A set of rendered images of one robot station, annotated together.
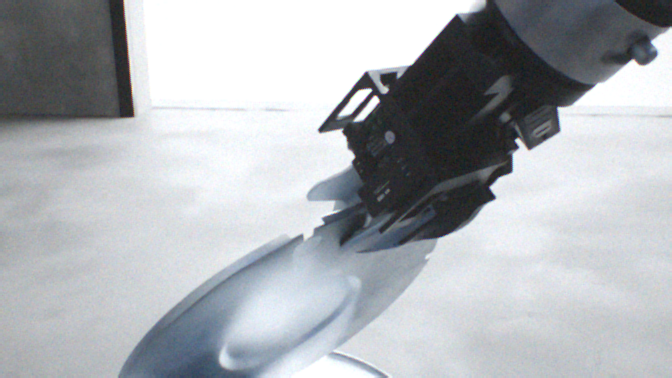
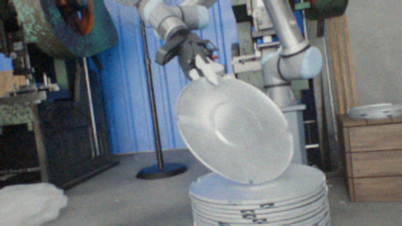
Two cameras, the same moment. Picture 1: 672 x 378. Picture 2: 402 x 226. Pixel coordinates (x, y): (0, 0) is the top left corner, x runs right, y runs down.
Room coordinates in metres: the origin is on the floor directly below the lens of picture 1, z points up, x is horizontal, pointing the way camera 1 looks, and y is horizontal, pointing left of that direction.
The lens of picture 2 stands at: (1.27, 0.04, 0.55)
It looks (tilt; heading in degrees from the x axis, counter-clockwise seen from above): 3 degrees down; 186
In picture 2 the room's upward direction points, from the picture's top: 7 degrees counter-clockwise
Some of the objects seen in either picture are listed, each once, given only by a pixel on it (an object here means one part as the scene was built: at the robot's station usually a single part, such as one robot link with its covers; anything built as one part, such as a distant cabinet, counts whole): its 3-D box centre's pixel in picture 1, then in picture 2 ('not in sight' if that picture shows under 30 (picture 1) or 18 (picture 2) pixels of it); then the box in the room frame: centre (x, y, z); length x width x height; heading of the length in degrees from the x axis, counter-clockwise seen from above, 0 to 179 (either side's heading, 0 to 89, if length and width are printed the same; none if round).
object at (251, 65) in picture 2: not in sight; (270, 65); (-0.96, 0.27, 0.68); 0.45 x 0.30 x 0.06; 85
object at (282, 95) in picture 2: not in sight; (278, 95); (-0.22, 0.22, 0.50); 0.15 x 0.15 x 0.10
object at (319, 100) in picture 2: not in sight; (314, 94); (-1.07, 0.55, 0.45); 0.92 x 0.12 x 0.90; 175
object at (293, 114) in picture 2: not in sight; (285, 157); (-0.22, 0.22, 0.23); 0.19 x 0.19 x 0.45; 0
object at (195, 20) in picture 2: not in sight; (187, 19); (0.21, -0.09, 0.78); 0.11 x 0.11 x 0.08; 42
